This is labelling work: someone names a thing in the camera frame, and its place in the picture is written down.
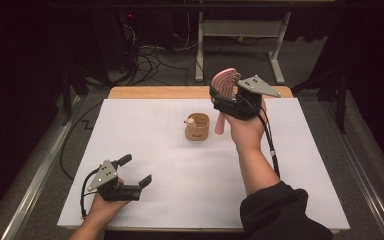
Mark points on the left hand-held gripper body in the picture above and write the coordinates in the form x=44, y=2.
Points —
x=105, y=176

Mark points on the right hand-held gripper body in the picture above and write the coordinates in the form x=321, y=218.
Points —
x=246, y=103

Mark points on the pink hairbrush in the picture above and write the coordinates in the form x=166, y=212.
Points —
x=225, y=81

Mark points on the tan round holder with figurine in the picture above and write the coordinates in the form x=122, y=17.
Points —
x=198, y=133

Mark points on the person's right hand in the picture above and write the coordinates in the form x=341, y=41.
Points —
x=248, y=131

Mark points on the person's left hand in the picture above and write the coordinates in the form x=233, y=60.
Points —
x=105, y=208

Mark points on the white table cover board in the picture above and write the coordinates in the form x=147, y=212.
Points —
x=180, y=186

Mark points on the black metal stand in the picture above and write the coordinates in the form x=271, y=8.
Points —
x=71, y=90
x=333, y=90

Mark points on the black computer tower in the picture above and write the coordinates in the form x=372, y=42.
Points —
x=115, y=40

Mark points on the black sleeve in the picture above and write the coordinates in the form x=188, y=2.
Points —
x=280, y=216

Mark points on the white metal stand frame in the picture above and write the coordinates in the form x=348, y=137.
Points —
x=240, y=28

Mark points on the aluminium floor rail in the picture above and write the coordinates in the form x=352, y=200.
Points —
x=36, y=176
x=363, y=173

